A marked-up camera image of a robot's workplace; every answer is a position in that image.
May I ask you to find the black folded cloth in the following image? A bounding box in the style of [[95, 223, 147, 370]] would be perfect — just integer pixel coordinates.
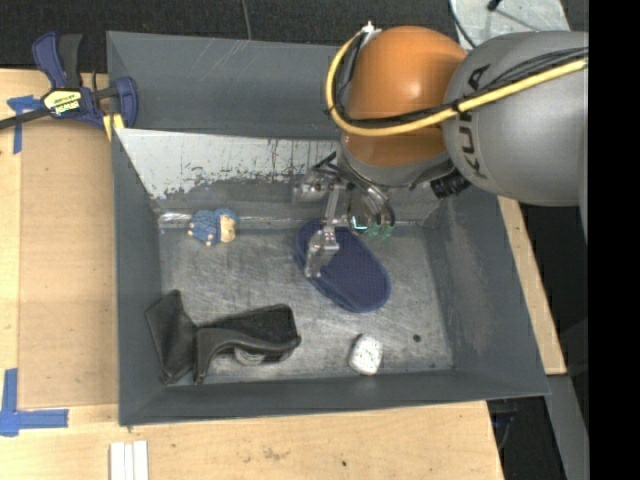
[[144, 289, 199, 386]]

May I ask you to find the grey metal bin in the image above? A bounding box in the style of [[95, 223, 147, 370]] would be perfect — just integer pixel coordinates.
[[105, 30, 552, 427]]

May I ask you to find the blue and tan toy figure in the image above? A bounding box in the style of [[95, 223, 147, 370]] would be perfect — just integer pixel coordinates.
[[186, 207, 239, 248]]

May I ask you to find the dark blue oval case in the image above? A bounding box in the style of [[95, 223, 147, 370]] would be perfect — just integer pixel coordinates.
[[293, 217, 393, 314]]

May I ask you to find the black pouch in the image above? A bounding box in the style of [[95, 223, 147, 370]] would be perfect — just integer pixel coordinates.
[[192, 303, 303, 385]]

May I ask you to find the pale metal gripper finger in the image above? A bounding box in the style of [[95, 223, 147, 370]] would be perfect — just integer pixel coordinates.
[[322, 225, 343, 264], [303, 231, 327, 280]]

